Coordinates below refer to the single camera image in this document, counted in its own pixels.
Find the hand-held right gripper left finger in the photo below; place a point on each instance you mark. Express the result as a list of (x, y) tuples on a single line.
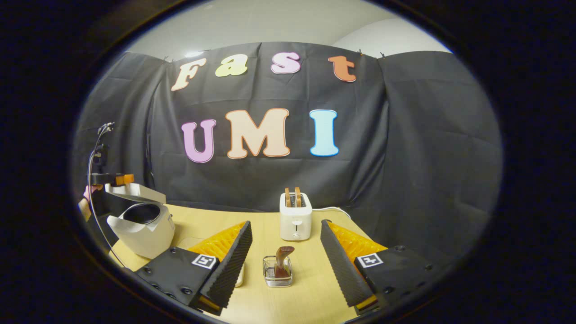
[(231, 265)]

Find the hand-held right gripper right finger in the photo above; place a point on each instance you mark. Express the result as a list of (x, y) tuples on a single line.
[(344, 270)]

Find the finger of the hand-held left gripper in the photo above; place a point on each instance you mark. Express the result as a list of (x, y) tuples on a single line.
[(108, 179)]

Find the clear chopstick holder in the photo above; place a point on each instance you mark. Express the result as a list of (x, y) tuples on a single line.
[(267, 270)]

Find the dark wooden spoon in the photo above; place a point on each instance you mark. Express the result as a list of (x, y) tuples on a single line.
[(283, 254)]

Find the white rice cooker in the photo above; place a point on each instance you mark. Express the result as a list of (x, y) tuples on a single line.
[(153, 238)]

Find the white toaster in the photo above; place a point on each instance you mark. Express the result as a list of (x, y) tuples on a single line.
[(295, 216)]

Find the brown bread slice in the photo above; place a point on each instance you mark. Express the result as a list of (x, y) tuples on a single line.
[(298, 197), (287, 198)]

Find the black backdrop cloth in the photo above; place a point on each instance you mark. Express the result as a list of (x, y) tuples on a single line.
[(270, 180)]

